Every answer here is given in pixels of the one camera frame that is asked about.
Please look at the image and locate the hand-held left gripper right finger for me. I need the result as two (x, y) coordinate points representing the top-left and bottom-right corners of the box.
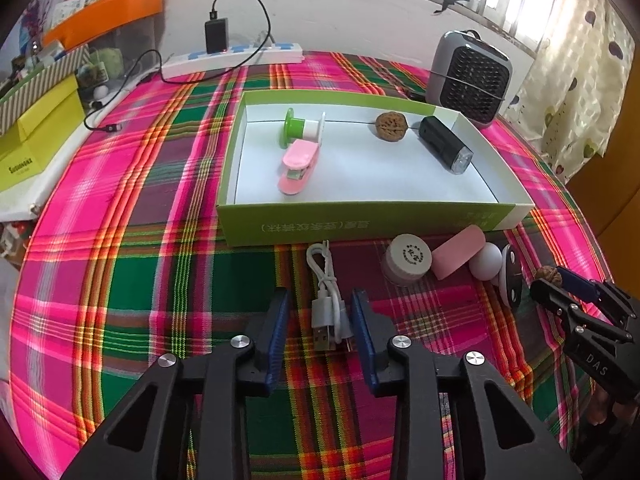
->
(350, 287), (583, 480)

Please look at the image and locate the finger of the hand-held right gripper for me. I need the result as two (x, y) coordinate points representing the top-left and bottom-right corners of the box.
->
(530, 280), (631, 343)
(557, 267), (640, 321)

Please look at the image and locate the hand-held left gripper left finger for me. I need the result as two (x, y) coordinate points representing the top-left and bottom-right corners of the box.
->
(60, 287), (291, 480)

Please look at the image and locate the white usb cable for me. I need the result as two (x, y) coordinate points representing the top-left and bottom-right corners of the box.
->
(306, 241), (358, 353)

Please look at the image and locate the black oval disc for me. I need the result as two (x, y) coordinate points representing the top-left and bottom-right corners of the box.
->
(495, 244), (525, 311)

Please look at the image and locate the white mushroom-shaped knob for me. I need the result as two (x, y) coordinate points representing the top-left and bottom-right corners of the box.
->
(470, 242), (503, 282)

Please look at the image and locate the white round cap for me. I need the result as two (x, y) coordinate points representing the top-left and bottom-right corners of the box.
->
(382, 233), (432, 287)

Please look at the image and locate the large pink clip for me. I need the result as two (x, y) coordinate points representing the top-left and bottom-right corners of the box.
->
(431, 225), (487, 281)

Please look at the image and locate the green and white cardboard box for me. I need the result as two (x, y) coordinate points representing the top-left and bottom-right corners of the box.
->
(216, 91), (536, 248)

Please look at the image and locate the small pink stapler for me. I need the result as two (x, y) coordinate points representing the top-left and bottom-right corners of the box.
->
(276, 140), (321, 197)

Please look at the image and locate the black flashlight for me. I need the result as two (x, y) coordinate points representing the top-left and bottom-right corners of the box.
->
(417, 116), (474, 175)

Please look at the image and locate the green and white spool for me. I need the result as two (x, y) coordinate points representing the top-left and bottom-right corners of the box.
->
(284, 107), (328, 150)

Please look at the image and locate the person's right hand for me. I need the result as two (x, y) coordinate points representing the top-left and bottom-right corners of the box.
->
(596, 390), (626, 423)

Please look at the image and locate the wooden cabinet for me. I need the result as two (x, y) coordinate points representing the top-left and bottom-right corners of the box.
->
(565, 125), (640, 261)

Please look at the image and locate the pink and green plaid tablecloth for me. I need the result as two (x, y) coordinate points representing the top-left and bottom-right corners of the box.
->
(5, 50), (640, 480)

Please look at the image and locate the dotted cream curtain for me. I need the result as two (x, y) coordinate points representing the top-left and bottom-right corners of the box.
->
(510, 0), (633, 181)

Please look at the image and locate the grey fan heater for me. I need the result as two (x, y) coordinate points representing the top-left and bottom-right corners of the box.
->
(424, 29), (513, 130)

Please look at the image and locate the white and blue power strip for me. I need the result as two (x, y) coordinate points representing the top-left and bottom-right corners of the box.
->
(161, 41), (306, 81)

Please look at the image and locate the yellow cardboard box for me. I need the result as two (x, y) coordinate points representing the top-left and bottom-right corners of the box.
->
(0, 75), (86, 193)

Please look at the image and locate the black charger adapter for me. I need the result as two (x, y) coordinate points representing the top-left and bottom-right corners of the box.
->
(204, 18), (231, 55)

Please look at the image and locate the striped cardboard box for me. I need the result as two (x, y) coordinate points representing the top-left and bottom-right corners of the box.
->
(0, 44), (91, 136)

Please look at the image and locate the clear bin with orange lid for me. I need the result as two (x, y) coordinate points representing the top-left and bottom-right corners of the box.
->
(42, 0), (166, 76)

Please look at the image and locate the black charger cable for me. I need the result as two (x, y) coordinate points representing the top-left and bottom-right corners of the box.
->
(84, 0), (273, 133)

